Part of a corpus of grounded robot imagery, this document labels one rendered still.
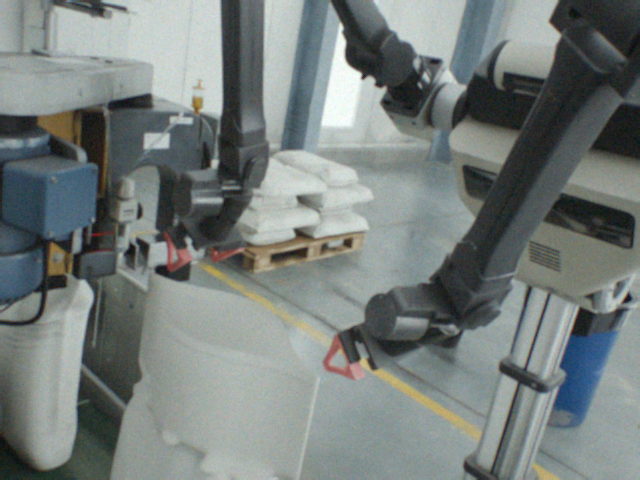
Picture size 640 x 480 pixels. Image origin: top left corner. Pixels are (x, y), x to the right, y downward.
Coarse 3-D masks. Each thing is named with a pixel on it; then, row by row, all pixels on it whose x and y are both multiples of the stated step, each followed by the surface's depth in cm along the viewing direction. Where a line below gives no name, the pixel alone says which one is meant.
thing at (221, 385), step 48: (192, 288) 121; (144, 336) 127; (192, 336) 124; (240, 336) 122; (288, 336) 108; (144, 384) 123; (192, 384) 103; (240, 384) 102; (288, 384) 100; (144, 432) 117; (192, 432) 106; (240, 432) 104; (288, 432) 102
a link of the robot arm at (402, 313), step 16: (400, 288) 76; (416, 288) 78; (432, 288) 80; (368, 304) 79; (384, 304) 77; (400, 304) 75; (416, 304) 75; (432, 304) 77; (448, 304) 79; (480, 304) 75; (496, 304) 76; (368, 320) 78; (384, 320) 76; (400, 320) 75; (416, 320) 77; (464, 320) 77; (480, 320) 76; (384, 336) 76; (400, 336) 77; (416, 336) 78
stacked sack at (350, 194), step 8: (352, 184) 479; (360, 184) 481; (328, 192) 445; (336, 192) 448; (344, 192) 453; (352, 192) 459; (360, 192) 465; (368, 192) 473; (304, 200) 446; (312, 200) 438; (320, 200) 437; (328, 200) 436; (336, 200) 443; (344, 200) 451; (352, 200) 459; (360, 200) 466; (368, 200) 477; (320, 208) 439
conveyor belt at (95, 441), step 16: (80, 400) 188; (80, 416) 181; (96, 416) 182; (80, 432) 175; (96, 432) 176; (112, 432) 177; (0, 448) 164; (80, 448) 169; (96, 448) 170; (112, 448) 171; (0, 464) 159; (16, 464) 160; (64, 464) 163; (80, 464) 164; (96, 464) 164; (112, 464) 165
